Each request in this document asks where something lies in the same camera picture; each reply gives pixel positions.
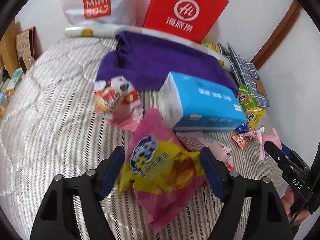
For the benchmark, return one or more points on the white plastic shopping bag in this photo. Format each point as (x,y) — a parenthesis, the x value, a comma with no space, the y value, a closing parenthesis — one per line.
(100,5)

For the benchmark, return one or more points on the grey checked folded cloth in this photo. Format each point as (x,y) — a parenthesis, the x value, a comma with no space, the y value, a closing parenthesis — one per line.
(245,67)

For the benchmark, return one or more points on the green snack packet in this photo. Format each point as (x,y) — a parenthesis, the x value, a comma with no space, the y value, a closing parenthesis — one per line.
(246,97)

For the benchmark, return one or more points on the red paper bag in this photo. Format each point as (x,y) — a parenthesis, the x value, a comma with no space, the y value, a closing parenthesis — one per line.
(185,12)

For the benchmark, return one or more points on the pink white patterned packet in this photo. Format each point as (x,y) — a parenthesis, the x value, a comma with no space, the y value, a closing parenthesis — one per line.
(192,142)

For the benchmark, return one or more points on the small pink chocolate packet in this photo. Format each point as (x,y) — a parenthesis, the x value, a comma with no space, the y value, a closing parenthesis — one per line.
(243,138)

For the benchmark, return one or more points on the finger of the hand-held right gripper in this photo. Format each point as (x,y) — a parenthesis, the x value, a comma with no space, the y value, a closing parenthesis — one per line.
(296,160)
(275,153)

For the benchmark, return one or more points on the blue snack packet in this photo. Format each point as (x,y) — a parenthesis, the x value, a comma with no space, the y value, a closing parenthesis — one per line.
(242,128)

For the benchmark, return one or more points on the purple fabric bag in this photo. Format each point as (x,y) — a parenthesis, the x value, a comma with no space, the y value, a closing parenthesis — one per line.
(155,60)

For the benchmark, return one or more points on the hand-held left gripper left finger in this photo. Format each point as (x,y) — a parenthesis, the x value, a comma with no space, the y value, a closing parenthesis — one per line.
(112,170)

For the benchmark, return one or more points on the yellow snack packet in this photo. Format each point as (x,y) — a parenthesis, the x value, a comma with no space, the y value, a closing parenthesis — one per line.
(253,116)

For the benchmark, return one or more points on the pale pink snack packet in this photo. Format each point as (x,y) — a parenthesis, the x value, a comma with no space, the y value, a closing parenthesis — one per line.
(262,142)

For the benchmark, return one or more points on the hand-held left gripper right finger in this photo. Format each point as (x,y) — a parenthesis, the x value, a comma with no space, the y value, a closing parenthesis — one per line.
(212,172)

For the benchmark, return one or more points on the red white cartoon snack bag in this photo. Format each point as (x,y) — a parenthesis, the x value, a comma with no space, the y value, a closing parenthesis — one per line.
(115,97)

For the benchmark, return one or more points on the brown wooden door frame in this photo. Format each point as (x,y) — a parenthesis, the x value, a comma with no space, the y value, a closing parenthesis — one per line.
(280,27)

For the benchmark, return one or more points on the patterned cardboard box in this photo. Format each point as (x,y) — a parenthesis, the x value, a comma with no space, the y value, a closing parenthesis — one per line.
(27,47)

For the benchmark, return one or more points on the red white lychee candy packet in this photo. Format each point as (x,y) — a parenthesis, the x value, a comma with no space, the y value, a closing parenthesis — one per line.
(223,155)

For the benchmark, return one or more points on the blue tissue pack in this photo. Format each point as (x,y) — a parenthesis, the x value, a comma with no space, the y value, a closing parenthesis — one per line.
(205,100)

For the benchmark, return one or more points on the pink yellow snack bag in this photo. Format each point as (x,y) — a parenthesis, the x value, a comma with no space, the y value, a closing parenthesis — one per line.
(160,165)

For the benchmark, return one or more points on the yellow green snack bag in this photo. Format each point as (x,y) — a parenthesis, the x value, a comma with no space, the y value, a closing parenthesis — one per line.
(210,45)

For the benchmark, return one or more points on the person's right hand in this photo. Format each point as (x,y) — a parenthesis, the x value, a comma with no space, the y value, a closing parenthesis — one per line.
(287,201)

